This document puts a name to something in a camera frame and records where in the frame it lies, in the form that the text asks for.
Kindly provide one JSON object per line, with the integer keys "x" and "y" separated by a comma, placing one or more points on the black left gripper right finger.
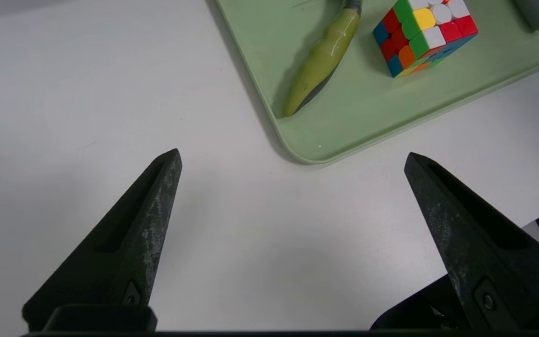
{"x": 494, "y": 262}

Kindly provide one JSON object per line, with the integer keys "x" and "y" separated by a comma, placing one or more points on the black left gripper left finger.
{"x": 115, "y": 262}

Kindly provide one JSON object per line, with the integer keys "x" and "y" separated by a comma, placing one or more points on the multicoloured puzzle cube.
{"x": 419, "y": 42}

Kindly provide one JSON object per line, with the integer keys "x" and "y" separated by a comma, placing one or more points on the light green plastic tray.
{"x": 382, "y": 103}

